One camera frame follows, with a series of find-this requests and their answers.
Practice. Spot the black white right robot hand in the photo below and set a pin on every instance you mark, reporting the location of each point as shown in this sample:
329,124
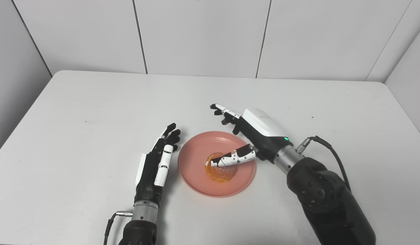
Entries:
264,136

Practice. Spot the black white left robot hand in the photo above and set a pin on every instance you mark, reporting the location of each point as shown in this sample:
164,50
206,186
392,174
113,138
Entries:
148,180

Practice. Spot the pink round plate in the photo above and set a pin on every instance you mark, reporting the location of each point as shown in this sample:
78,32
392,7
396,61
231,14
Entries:
196,170

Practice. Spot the golden cream puff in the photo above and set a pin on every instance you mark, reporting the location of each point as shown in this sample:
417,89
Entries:
221,173

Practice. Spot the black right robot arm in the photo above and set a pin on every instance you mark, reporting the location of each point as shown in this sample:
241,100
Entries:
325,200

